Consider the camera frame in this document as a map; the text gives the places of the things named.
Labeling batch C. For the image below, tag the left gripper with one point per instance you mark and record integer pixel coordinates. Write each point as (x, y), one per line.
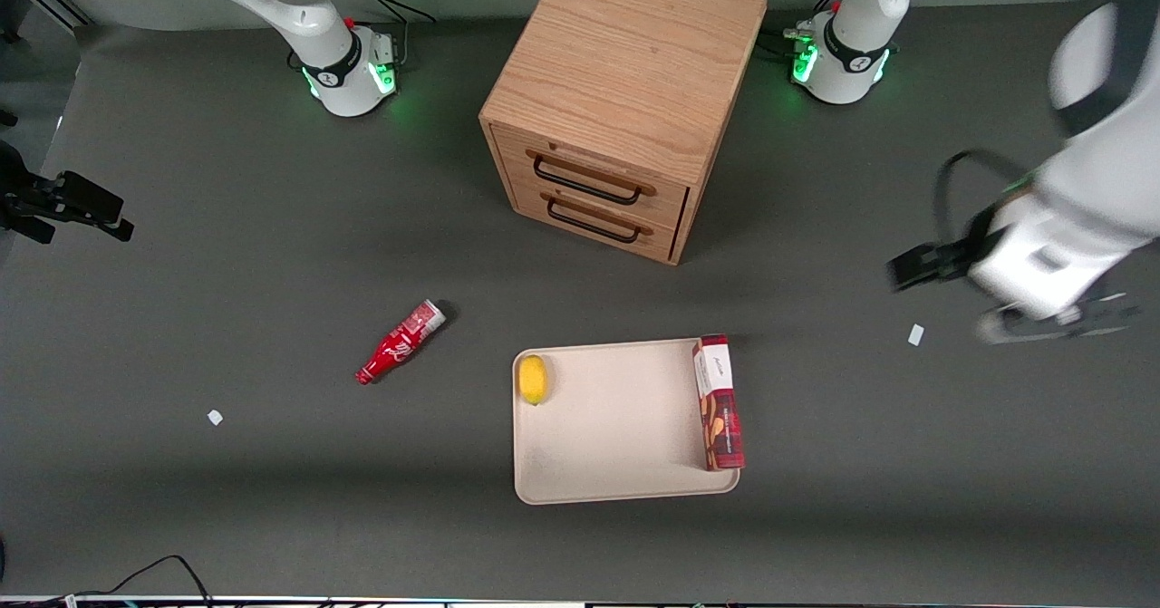
(959, 255)

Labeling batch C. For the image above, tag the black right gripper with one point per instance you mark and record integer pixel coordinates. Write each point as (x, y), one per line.
(27, 200)

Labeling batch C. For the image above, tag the red cookie box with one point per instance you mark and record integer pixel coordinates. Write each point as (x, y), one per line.
(720, 409)

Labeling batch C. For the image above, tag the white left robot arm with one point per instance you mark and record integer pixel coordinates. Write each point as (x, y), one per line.
(856, 10)

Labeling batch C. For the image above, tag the cream plastic tray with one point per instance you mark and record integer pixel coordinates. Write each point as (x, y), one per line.
(625, 427)

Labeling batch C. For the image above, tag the wooden drawer front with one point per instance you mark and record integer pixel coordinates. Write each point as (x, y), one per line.
(666, 241)
(671, 205)

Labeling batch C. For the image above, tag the red cola bottle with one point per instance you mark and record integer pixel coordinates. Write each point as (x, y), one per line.
(399, 343)

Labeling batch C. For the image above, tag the grey table mat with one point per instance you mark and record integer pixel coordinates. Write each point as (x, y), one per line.
(272, 499)

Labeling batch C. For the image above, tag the wooden drawer cabinet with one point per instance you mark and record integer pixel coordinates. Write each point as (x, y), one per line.
(634, 55)

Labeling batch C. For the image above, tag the yellow lemon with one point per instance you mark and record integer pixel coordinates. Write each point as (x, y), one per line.
(533, 380)

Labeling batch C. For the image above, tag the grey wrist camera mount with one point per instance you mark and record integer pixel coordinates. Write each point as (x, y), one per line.
(1087, 323)

